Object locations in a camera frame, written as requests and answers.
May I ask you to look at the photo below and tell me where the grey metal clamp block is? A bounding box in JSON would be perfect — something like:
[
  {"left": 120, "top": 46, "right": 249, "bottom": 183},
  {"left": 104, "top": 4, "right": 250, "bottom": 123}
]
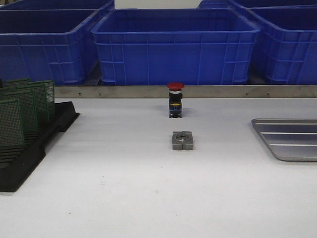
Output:
[{"left": 171, "top": 131, "right": 194, "bottom": 150}]

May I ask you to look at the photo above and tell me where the far left blue crate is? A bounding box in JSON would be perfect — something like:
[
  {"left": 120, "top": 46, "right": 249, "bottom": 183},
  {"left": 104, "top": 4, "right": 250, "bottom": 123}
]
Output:
[{"left": 0, "top": 0, "right": 115, "bottom": 13}]

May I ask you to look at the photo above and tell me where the green circuit board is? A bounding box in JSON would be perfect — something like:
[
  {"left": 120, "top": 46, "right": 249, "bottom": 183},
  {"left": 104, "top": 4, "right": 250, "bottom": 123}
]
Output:
[
  {"left": 3, "top": 90, "right": 38, "bottom": 133},
  {"left": 0, "top": 99, "right": 25, "bottom": 148},
  {"left": 0, "top": 86, "right": 10, "bottom": 100},
  {"left": 17, "top": 82, "right": 50, "bottom": 124},
  {"left": 28, "top": 80, "right": 55, "bottom": 118},
  {"left": 5, "top": 78, "right": 31, "bottom": 88}
]

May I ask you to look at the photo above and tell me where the far right blue crate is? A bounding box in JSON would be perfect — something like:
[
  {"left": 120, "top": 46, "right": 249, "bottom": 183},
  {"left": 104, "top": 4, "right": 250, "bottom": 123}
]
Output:
[{"left": 198, "top": 0, "right": 317, "bottom": 9}]

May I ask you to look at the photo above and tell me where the metal rail strip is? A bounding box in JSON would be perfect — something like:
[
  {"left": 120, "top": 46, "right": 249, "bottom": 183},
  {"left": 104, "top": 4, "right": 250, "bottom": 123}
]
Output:
[{"left": 55, "top": 85, "right": 317, "bottom": 99}]

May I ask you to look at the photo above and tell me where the silver metal tray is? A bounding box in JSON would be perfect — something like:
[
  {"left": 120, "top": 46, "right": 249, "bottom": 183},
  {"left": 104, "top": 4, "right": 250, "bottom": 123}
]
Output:
[{"left": 252, "top": 119, "right": 317, "bottom": 162}]

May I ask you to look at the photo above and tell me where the black slotted board rack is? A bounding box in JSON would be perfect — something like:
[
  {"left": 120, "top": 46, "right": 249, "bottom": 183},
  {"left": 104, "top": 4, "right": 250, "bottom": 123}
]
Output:
[{"left": 0, "top": 101, "right": 80, "bottom": 192}]

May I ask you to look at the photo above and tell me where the right blue plastic crate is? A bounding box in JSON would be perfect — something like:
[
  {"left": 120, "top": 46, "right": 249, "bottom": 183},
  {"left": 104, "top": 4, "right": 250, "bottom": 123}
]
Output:
[{"left": 248, "top": 7, "right": 317, "bottom": 85}]

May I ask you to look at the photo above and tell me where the blue plastic crate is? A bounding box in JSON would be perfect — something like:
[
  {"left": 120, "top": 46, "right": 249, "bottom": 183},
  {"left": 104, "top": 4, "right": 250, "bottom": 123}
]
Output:
[
  {"left": 92, "top": 9, "right": 260, "bottom": 86},
  {"left": 248, "top": 7, "right": 317, "bottom": 85},
  {"left": 0, "top": 9, "right": 99, "bottom": 85}
]

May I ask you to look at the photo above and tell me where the left blue plastic crate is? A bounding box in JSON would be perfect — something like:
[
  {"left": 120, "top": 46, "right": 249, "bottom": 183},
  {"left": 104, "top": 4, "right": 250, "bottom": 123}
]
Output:
[{"left": 0, "top": 9, "right": 99, "bottom": 85}]

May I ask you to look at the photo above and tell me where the centre blue plastic crate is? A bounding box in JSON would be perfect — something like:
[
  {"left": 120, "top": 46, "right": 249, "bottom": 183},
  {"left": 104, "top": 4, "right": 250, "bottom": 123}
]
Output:
[{"left": 92, "top": 9, "right": 260, "bottom": 86}]

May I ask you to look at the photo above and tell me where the red emergency stop button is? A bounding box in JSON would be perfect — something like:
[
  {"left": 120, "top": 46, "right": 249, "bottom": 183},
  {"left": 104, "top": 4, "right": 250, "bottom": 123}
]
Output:
[{"left": 167, "top": 82, "right": 184, "bottom": 118}]

